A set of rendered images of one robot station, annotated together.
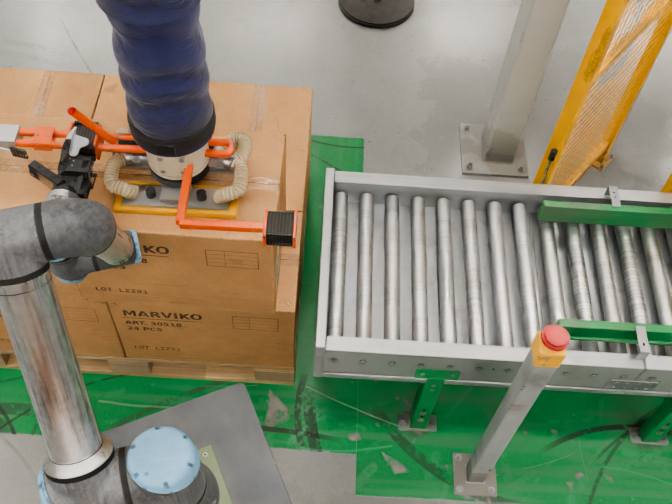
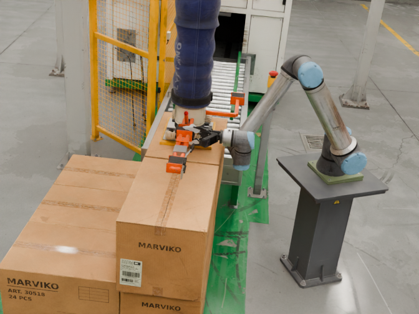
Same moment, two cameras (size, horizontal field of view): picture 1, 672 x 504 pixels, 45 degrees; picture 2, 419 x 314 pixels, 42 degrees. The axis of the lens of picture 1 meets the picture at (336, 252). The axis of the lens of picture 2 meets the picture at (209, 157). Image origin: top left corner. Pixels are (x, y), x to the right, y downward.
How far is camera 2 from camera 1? 350 cm
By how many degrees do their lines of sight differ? 65
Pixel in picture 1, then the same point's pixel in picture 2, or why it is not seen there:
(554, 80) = (37, 139)
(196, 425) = (297, 167)
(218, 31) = not seen: outside the picture
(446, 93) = (30, 169)
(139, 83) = (210, 63)
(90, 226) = not seen: hidden behind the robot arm
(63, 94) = (42, 237)
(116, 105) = (61, 216)
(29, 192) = (196, 172)
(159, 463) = not seen: hidden behind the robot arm
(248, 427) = (296, 157)
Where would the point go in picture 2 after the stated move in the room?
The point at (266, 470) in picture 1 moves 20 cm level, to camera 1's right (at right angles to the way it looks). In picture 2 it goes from (313, 155) to (312, 141)
